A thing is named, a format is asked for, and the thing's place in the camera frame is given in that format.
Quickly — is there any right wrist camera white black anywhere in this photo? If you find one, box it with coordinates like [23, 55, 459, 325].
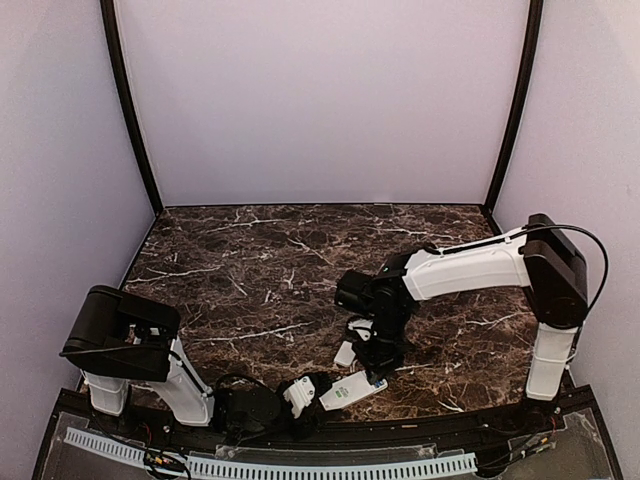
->
[346, 316, 375, 342]

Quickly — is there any white slotted cable duct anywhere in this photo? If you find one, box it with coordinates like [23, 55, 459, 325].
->
[63, 426, 478, 480]

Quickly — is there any white battery cover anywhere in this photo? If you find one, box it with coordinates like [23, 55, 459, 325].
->
[333, 341, 356, 368]

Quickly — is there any black front rail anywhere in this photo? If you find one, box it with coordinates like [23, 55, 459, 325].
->
[54, 386, 606, 452]

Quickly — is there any black frame post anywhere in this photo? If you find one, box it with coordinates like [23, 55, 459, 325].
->
[482, 0, 544, 218]
[99, 0, 164, 217]

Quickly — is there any left black frame post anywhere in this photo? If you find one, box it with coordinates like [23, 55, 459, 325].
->
[99, 0, 164, 217]

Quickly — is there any right black frame post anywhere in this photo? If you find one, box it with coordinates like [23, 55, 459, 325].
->
[482, 0, 544, 218]

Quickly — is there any clear acrylic plate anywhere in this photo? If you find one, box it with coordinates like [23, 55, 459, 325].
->
[214, 444, 438, 466]

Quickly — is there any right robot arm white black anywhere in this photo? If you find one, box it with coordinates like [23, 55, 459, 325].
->
[334, 214, 599, 434]

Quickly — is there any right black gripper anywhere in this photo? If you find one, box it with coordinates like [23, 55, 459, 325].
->
[351, 307, 413, 384]

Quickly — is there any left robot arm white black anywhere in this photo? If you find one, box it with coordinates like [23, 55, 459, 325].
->
[59, 285, 332, 443]

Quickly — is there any white remote control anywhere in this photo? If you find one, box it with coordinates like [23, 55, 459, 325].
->
[319, 370, 386, 411]

